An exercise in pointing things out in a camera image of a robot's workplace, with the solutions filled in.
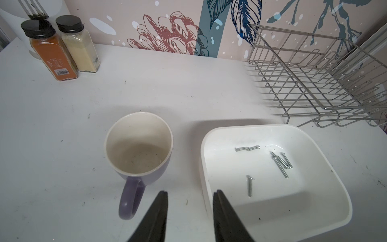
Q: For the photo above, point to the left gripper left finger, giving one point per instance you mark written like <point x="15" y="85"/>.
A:
<point x="152" y="228"/>

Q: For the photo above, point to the metal dish rack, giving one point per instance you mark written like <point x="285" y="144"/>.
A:
<point x="328" y="80"/>

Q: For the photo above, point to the purple mug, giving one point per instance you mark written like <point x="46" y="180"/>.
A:
<point x="138" y="147"/>

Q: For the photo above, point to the orange spice bottle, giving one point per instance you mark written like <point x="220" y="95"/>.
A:
<point x="49" y="46"/>

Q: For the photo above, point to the fork in holder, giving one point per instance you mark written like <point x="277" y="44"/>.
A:
<point x="33" y="9"/>

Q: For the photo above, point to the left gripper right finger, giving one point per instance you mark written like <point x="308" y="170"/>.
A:
<point x="227" y="225"/>

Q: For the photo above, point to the long screw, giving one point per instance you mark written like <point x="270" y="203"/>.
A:
<point x="287" y="160"/>

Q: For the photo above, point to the lone screw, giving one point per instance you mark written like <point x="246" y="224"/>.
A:
<point x="241" y="148"/>

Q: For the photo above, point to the yellow spice bottle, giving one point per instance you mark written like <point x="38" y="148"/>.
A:
<point x="79" y="43"/>

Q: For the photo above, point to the white storage box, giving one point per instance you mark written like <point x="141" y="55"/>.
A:
<point x="312" y="201"/>

